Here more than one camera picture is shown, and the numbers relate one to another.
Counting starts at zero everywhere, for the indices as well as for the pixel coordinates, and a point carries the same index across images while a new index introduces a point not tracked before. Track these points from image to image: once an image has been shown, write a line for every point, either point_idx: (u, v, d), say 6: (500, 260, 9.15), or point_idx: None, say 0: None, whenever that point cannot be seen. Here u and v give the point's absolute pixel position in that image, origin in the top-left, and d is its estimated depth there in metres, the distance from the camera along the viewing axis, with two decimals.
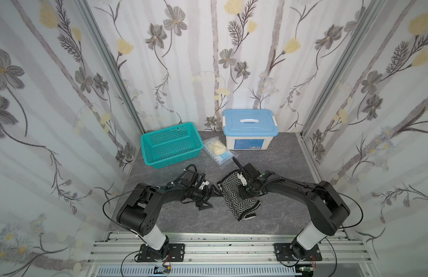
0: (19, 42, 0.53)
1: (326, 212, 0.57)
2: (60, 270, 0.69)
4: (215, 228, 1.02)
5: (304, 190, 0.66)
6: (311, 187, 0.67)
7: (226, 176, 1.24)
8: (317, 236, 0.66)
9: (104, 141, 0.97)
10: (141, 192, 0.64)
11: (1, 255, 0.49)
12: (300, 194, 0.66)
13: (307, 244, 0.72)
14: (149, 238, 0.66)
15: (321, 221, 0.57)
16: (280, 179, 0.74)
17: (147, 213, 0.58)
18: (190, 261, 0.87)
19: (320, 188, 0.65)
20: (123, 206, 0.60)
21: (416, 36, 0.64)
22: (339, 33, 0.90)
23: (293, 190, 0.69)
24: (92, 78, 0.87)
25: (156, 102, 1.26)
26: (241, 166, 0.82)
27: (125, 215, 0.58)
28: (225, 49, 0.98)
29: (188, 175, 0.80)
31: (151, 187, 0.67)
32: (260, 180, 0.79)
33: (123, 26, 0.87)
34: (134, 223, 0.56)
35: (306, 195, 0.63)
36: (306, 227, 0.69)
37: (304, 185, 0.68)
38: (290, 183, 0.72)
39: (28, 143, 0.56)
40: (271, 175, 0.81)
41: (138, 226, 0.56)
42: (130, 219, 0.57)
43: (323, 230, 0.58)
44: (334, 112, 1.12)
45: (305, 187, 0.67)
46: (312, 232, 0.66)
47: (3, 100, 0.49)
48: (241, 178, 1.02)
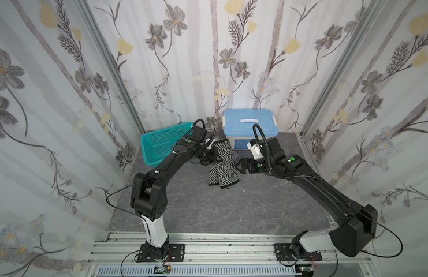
0: (19, 42, 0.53)
1: (360, 244, 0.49)
2: (60, 270, 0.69)
4: (215, 228, 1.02)
5: (346, 210, 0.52)
6: (354, 208, 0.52)
7: (220, 141, 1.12)
8: (326, 245, 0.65)
9: (104, 141, 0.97)
10: (144, 178, 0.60)
11: (1, 255, 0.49)
12: (337, 210, 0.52)
13: (308, 247, 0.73)
14: (153, 232, 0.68)
15: (346, 244, 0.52)
16: (313, 179, 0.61)
17: (153, 206, 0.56)
18: (190, 261, 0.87)
19: (365, 215, 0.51)
20: (133, 194, 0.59)
21: (416, 36, 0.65)
22: (339, 33, 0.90)
23: (328, 198, 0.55)
24: (92, 78, 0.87)
25: (156, 102, 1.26)
26: (263, 137, 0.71)
27: (137, 202, 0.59)
28: (225, 49, 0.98)
29: (196, 131, 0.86)
31: (151, 175, 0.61)
32: (285, 162, 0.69)
33: (123, 26, 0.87)
34: (145, 210, 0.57)
35: (349, 220, 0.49)
36: (316, 235, 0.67)
37: (345, 201, 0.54)
38: (320, 185, 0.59)
39: (28, 143, 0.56)
40: (304, 165, 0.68)
41: (150, 212, 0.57)
42: (142, 205, 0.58)
43: (338, 247, 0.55)
44: (334, 112, 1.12)
45: (347, 206, 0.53)
46: (321, 239, 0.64)
47: (3, 100, 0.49)
48: (253, 151, 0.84)
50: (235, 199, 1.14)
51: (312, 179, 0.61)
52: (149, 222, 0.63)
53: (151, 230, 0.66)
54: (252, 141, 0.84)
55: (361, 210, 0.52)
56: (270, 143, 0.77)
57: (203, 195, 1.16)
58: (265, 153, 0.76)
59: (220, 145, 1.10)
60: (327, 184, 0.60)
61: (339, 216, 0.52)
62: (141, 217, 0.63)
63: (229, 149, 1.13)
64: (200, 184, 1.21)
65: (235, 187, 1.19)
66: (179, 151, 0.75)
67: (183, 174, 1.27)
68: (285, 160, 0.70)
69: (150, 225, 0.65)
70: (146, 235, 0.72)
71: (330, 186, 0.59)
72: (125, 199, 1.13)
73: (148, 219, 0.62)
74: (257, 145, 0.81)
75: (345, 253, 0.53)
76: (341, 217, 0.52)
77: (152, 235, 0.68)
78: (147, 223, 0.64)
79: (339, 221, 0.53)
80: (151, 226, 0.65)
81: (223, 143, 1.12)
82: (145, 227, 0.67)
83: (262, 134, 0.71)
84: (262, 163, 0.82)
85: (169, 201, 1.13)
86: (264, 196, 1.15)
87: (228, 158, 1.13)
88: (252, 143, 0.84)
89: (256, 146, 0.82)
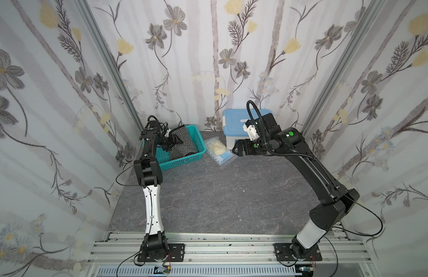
0: (19, 42, 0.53)
1: (335, 221, 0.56)
2: (60, 270, 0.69)
4: (215, 228, 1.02)
5: (332, 193, 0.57)
6: (341, 191, 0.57)
7: (177, 128, 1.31)
8: (316, 234, 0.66)
9: (104, 141, 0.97)
10: (140, 162, 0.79)
11: (1, 255, 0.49)
12: (325, 192, 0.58)
13: (306, 243, 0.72)
14: (155, 205, 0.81)
15: (322, 219, 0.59)
16: (311, 159, 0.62)
17: (156, 175, 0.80)
18: (190, 261, 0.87)
19: (349, 198, 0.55)
20: (138, 176, 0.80)
21: (416, 36, 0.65)
22: (339, 33, 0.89)
23: (320, 180, 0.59)
24: (92, 78, 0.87)
25: (156, 102, 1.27)
26: (259, 115, 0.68)
27: (144, 179, 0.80)
28: (225, 49, 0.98)
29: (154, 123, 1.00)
31: (144, 159, 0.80)
32: (282, 137, 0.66)
33: (123, 26, 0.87)
34: (153, 179, 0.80)
35: (334, 202, 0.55)
36: (306, 224, 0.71)
37: (334, 184, 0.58)
38: (315, 166, 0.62)
39: (28, 143, 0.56)
40: (301, 142, 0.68)
41: (156, 179, 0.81)
42: (148, 179, 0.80)
43: (315, 221, 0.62)
44: (334, 112, 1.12)
45: (335, 189, 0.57)
46: (311, 227, 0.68)
47: (3, 100, 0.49)
48: (248, 133, 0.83)
50: (235, 199, 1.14)
51: (307, 158, 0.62)
52: (154, 191, 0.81)
53: (155, 201, 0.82)
54: (248, 122, 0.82)
55: (346, 193, 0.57)
56: (265, 119, 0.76)
57: (203, 195, 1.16)
58: (260, 130, 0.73)
59: (177, 131, 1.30)
60: (320, 165, 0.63)
61: (326, 197, 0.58)
62: (146, 190, 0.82)
63: (185, 134, 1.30)
64: (200, 184, 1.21)
65: (235, 187, 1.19)
66: (148, 138, 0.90)
67: (183, 174, 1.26)
68: (282, 134, 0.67)
69: (154, 195, 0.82)
70: (148, 216, 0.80)
71: (323, 168, 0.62)
72: (125, 199, 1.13)
73: (153, 189, 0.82)
74: (253, 126, 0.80)
75: (319, 227, 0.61)
76: (328, 198, 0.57)
77: (155, 209, 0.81)
78: (151, 193, 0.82)
79: (324, 201, 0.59)
80: (154, 197, 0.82)
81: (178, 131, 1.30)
82: (147, 203, 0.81)
83: (257, 112, 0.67)
84: (258, 143, 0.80)
85: (169, 201, 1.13)
86: (264, 196, 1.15)
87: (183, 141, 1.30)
88: (248, 125, 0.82)
89: (252, 128, 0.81)
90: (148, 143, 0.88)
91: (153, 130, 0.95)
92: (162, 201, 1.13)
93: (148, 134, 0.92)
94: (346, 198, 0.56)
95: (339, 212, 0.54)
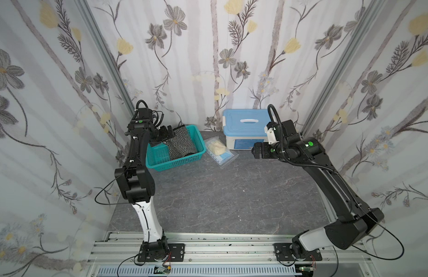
0: (19, 42, 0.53)
1: (354, 240, 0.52)
2: (60, 270, 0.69)
4: (215, 228, 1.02)
5: (353, 210, 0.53)
6: (363, 209, 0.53)
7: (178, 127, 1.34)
8: (323, 242, 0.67)
9: (104, 141, 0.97)
10: (124, 170, 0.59)
11: (1, 255, 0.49)
12: (344, 208, 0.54)
13: (308, 246, 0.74)
14: (151, 219, 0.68)
15: (341, 237, 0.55)
16: (330, 171, 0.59)
17: (147, 186, 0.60)
18: (190, 261, 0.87)
19: (371, 218, 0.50)
20: (122, 190, 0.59)
21: (416, 36, 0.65)
22: (339, 33, 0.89)
23: (339, 195, 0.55)
24: (92, 78, 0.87)
25: (156, 102, 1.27)
26: (279, 120, 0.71)
27: (130, 193, 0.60)
28: (225, 49, 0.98)
29: (143, 113, 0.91)
31: (128, 167, 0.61)
32: (301, 146, 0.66)
33: (123, 26, 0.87)
34: (142, 193, 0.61)
35: (355, 221, 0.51)
36: (314, 231, 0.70)
37: (355, 201, 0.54)
38: (335, 180, 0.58)
39: (27, 143, 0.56)
40: (322, 153, 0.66)
41: (146, 191, 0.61)
42: (136, 191, 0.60)
43: (334, 239, 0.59)
44: (334, 112, 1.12)
45: (356, 206, 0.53)
46: (319, 235, 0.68)
47: (3, 100, 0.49)
48: (268, 135, 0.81)
50: (235, 199, 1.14)
51: (327, 171, 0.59)
52: (146, 207, 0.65)
53: (149, 216, 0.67)
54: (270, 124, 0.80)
55: (369, 212, 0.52)
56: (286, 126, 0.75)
57: (203, 194, 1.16)
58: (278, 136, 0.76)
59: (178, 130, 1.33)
60: (342, 179, 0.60)
61: (346, 214, 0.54)
62: (137, 205, 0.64)
63: (185, 133, 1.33)
64: (200, 184, 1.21)
65: (235, 187, 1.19)
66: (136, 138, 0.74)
67: (183, 174, 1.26)
68: (301, 143, 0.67)
69: (147, 210, 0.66)
70: (144, 228, 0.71)
71: (344, 182, 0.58)
72: (125, 199, 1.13)
73: (145, 204, 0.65)
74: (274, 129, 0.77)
75: (337, 244, 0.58)
76: (347, 215, 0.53)
77: (151, 224, 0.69)
78: (143, 208, 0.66)
79: (343, 217, 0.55)
80: (148, 212, 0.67)
81: (179, 130, 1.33)
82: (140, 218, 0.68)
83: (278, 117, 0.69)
84: (275, 148, 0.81)
85: (169, 201, 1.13)
86: (263, 196, 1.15)
87: (183, 140, 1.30)
88: (270, 127, 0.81)
89: (272, 131, 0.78)
90: (134, 146, 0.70)
91: (142, 125, 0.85)
92: (162, 201, 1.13)
93: (136, 131, 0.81)
94: (368, 217, 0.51)
95: (361, 232, 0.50)
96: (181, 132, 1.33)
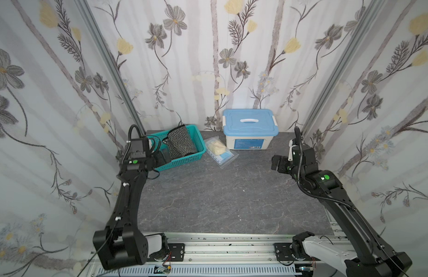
0: (19, 42, 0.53)
1: None
2: (60, 269, 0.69)
4: (215, 228, 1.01)
5: (375, 251, 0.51)
6: (386, 251, 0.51)
7: (177, 127, 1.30)
8: (329, 260, 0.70)
9: (104, 141, 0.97)
10: (108, 232, 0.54)
11: (1, 255, 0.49)
12: (365, 248, 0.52)
13: (311, 253, 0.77)
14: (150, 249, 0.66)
15: None
16: (347, 208, 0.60)
17: (134, 252, 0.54)
18: (190, 261, 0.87)
19: (397, 263, 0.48)
20: (102, 259, 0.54)
21: (416, 36, 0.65)
22: (339, 33, 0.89)
23: (359, 234, 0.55)
24: (92, 78, 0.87)
25: (156, 102, 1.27)
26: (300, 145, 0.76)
27: (113, 261, 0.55)
28: (225, 49, 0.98)
29: (134, 146, 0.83)
31: (113, 227, 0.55)
32: (317, 179, 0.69)
33: (123, 26, 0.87)
34: (129, 261, 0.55)
35: (377, 263, 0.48)
36: (327, 249, 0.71)
37: (376, 242, 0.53)
38: (354, 218, 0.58)
39: (28, 143, 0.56)
40: (338, 188, 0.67)
41: (134, 259, 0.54)
42: (121, 258, 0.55)
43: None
44: (334, 112, 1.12)
45: (378, 247, 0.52)
46: (330, 255, 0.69)
47: (3, 99, 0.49)
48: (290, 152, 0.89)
50: (235, 199, 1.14)
51: (345, 207, 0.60)
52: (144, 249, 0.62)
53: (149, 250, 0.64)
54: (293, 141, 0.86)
55: (394, 255, 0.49)
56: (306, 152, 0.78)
57: (203, 194, 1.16)
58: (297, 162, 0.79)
59: (177, 131, 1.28)
60: (360, 218, 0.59)
61: (367, 255, 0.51)
62: None
63: (185, 133, 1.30)
64: (200, 184, 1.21)
65: (235, 187, 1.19)
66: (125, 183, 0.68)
67: (183, 174, 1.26)
68: (317, 176, 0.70)
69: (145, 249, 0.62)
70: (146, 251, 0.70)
71: (365, 222, 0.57)
72: None
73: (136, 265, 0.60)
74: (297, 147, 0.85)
75: None
76: (368, 257, 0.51)
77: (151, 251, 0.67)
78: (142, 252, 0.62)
79: (364, 259, 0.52)
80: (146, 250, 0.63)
81: (178, 130, 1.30)
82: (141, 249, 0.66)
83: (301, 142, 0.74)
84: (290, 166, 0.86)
85: (169, 201, 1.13)
86: (263, 196, 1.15)
87: (184, 141, 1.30)
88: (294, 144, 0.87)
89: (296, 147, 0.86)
90: (124, 197, 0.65)
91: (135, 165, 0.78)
92: (162, 200, 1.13)
93: (128, 174, 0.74)
94: (392, 262, 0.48)
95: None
96: (179, 132, 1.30)
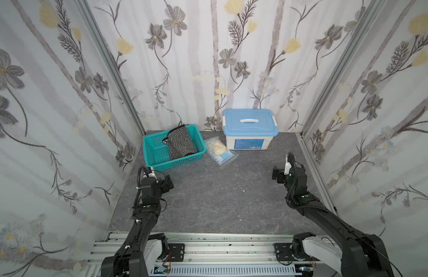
0: (19, 42, 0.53)
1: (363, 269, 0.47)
2: (60, 270, 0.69)
4: (215, 228, 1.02)
5: (347, 235, 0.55)
6: (357, 235, 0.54)
7: (177, 128, 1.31)
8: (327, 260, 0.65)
9: (104, 141, 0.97)
10: (116, 259, 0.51)
11: (1, 255, 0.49)
12: (339, 234, 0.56)
13: (310, 251, 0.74)
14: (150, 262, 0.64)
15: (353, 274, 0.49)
16: (322, 210, 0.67)
17: None
18: (190, 261, 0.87)
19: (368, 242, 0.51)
20: None
21: (416, 36, 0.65)
22: (339, 33, 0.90)
23: (332, 224, 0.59)
24: (92, 78, 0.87)
25: (156, 102, 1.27)
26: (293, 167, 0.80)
27: None
28: (225, 49, 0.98)
29: (146, 191, 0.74)
31: (121, 255, 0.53)
32: (299, 198, 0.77)
33: (123, 26, 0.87)
34: None
35: (348, 240, 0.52)
36: (324, 248, 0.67)
37: (350, 229, 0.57)
38: (330, 217, 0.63)
39: (28, 143, 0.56)
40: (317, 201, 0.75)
41: None
42: None
43: None
44: (334, 112, 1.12)
45: (350, 232, 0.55)
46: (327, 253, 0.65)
47: (3, 100, 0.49)
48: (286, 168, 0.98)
50: (235, 199, 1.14)
51: (322, 211, 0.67)
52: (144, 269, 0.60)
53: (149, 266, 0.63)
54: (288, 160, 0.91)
55: (366, 238, 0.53)
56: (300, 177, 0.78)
57: (203, 194, 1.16)
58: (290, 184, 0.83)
59: (177, 130, 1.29)
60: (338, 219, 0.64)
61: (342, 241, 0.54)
62: None
63: (185, 133, 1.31)
64: (200, 184, 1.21)
65: (235, 187, 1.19)
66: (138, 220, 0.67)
67: (183, 174, 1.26)
68: (299, 195, 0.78)
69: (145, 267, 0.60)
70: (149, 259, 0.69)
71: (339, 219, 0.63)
72: (125, 199, 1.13)
73: None
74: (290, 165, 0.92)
75: None
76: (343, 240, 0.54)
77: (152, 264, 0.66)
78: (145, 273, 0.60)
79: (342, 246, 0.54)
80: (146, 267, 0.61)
81: (178, 130, 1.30)
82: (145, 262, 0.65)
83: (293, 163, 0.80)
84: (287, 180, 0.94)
85: (169, 201, 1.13)
86: (263, 196, 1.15)
87: (184, 141, 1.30)
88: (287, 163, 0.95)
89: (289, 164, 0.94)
90: (135, 230, 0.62)
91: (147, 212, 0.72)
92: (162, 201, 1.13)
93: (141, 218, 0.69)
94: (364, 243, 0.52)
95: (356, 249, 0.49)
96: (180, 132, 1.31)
